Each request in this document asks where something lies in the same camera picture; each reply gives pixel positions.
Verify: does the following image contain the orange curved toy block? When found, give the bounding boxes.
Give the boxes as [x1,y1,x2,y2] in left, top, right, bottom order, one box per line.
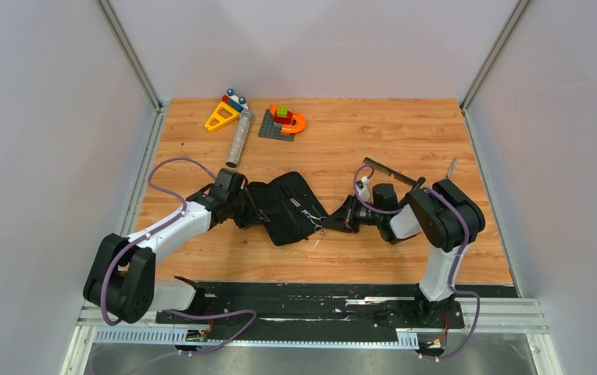
[270,105,306,135]

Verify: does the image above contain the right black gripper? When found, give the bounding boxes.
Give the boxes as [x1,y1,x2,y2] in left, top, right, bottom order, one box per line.
[321,193,383,233]

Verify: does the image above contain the yellow triangle toy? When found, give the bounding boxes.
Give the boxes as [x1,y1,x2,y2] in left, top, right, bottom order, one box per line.
[204,102,240,132]

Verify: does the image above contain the purple cable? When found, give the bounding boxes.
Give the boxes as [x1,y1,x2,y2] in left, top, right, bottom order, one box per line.
[98,156,258,358]
[352,165,483,362]

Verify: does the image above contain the aluminium frame rail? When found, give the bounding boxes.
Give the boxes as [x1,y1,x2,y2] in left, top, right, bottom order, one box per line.
[95,0,163,113]

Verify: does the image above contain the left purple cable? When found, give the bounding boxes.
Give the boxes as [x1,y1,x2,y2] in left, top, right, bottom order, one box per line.
[98,156,258,358]

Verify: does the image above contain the grey building block baseplate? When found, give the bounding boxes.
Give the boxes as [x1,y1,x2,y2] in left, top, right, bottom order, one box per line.
[258,109,295,141]

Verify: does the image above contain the black zip tool case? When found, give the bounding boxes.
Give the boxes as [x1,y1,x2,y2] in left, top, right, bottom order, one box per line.
[248,171,327,246]

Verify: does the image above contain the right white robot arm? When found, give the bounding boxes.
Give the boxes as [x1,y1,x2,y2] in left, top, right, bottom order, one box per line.
[322,179,485,327]

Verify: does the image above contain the silver thinning scissors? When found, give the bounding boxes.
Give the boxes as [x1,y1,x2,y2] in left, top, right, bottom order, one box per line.
[289,198,325,235]

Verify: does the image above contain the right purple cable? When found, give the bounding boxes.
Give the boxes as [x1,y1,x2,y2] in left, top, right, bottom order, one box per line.
[352,165,483,362]

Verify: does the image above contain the green toy cube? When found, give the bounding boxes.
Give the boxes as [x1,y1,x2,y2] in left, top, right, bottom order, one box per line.
[276,105,288,118]

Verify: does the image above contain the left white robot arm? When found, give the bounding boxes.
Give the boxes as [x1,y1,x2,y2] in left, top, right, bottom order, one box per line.
[83,184,267,326]

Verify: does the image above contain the black folding comb razor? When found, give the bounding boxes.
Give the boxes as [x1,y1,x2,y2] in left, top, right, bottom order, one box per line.
[363,157,426,190]

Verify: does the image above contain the red blue toy car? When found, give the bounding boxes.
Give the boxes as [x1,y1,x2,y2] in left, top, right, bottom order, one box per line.
[221,88,248,113]

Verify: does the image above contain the red toy block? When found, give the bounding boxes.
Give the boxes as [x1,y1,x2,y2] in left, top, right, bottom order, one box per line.
[273,111,294,126]

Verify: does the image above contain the silver glitter cylinder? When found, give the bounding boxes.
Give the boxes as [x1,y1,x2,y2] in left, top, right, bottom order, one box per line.
[225,109,254,168]

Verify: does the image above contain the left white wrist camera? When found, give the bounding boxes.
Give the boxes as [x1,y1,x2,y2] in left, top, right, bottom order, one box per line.
[213,168,248,195]

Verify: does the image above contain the small silver scissors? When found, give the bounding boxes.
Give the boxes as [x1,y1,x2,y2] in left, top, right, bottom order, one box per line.
[445,157,458,179]

